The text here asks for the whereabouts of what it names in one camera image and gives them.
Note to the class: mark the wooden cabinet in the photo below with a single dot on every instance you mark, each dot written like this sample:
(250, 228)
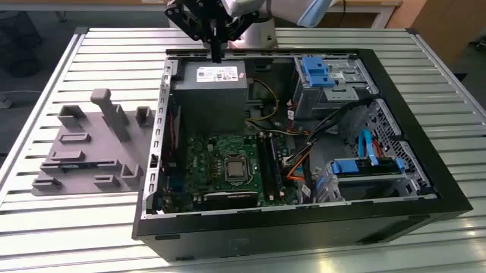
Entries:
(448, 22)

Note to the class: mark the installed RAM stick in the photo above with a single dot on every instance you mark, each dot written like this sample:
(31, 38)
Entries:
(277, 167)

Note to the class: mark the green motherboard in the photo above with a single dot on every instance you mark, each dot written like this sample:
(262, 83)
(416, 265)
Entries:
(201, 150)

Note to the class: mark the black PC case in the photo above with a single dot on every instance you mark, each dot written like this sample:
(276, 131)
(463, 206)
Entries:
(304, 236)

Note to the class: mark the black RAM slot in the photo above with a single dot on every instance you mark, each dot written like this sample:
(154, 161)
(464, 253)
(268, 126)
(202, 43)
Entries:
(265, 165)

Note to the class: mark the silver disk bay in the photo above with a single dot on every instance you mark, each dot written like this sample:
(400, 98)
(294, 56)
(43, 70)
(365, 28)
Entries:
(372, 178)

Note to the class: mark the white framed wooden desk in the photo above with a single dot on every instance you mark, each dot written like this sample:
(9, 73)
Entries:
(380, 3)

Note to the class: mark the silver CPU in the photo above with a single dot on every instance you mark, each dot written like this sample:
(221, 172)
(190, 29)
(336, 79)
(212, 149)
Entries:
(236, 169)

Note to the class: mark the grey parts rack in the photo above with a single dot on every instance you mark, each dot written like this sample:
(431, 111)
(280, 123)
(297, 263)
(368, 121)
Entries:
(95, 136)

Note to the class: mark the silver drive cage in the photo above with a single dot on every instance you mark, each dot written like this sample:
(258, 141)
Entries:
(342, 96)

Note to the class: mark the hard disk in blue carrier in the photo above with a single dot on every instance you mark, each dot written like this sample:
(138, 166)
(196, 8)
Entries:
(345, 167)

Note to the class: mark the grey power supply unit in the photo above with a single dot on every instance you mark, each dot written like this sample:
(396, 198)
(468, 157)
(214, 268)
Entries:
(209, 108)

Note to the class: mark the black graphics card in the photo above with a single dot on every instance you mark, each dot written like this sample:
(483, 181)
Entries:
(230, 199)

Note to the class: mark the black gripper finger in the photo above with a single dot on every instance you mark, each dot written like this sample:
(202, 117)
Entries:
(186, 27)
(237, 27)

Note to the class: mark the blue drive cage clip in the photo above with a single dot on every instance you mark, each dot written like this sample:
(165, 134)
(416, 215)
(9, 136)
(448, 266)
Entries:
(317, 74)

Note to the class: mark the black mesh waste basket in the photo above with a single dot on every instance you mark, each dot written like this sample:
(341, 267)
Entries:
(19, 42)

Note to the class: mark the blue expansion slot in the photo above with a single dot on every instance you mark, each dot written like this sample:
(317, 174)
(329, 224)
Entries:
(177, 185)

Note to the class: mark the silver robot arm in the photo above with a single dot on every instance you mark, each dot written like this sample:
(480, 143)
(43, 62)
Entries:
(260, 34)

